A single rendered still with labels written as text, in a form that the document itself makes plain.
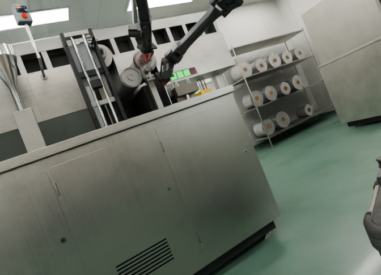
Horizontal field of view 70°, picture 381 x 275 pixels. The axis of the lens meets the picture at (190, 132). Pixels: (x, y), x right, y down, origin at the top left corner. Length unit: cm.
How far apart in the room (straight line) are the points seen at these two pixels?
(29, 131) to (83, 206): 56
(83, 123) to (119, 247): 90
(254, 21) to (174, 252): 545
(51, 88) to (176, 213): 113
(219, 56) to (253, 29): 379
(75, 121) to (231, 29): 441
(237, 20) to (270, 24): 83
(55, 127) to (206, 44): 133
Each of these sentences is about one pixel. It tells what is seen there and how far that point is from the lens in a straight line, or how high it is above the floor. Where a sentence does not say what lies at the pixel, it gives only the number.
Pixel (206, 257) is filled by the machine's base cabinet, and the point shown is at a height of 14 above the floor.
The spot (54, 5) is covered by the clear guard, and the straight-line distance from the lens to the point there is 205.
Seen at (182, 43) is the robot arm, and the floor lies 119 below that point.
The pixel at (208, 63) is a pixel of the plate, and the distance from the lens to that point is 230.
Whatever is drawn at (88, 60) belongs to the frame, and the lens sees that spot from 156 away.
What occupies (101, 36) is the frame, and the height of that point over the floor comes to 161.
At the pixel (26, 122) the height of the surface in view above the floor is 110.
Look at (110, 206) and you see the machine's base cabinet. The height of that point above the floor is 56.
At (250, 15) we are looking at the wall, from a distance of 627.
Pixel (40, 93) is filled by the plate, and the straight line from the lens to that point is 195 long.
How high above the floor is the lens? 73
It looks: level
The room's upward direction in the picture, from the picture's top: 22 degrees counter-clockwise
